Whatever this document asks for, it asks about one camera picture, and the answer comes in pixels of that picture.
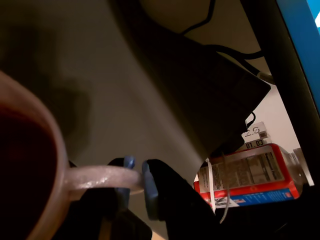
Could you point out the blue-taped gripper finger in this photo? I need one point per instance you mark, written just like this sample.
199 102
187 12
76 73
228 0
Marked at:
128 163
170 195

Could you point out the white mug with dark liquid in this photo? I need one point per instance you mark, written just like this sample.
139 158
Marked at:
100 177

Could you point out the dark grey mat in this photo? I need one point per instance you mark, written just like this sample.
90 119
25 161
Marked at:
112 100

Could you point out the red blue supplement container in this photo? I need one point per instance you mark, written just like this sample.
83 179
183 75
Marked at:
250 170

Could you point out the white labelled box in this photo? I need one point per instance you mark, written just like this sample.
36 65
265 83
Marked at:
255 136

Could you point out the monitor with blue screen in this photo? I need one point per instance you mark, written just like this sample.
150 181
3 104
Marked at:
307 50

